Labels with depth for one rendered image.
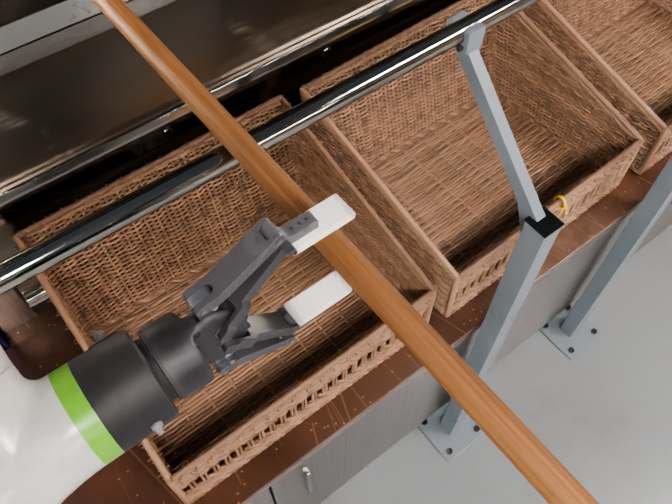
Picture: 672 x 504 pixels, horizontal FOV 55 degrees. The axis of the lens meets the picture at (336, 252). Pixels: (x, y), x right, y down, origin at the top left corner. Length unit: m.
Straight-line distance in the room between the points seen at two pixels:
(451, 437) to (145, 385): 1.35
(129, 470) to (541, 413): 1.14
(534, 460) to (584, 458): 1.34
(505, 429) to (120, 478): 0.82
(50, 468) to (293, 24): 0.89
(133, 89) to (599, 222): 1.00
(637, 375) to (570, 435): 0.28
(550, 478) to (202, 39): 0.87
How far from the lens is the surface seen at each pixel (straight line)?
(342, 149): 1.27
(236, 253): 0.54
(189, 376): 0.57
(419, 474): 1.79
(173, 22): 1.13
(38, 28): 1.02
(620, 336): 2.09
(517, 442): 0.57
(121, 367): 0.56
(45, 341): 1.39
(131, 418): 0.57
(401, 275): 1.23
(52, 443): 0.56
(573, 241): 1.48
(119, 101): 1.13
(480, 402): 0.57
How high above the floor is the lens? 1.73
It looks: 57 degrees down
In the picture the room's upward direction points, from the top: straight up
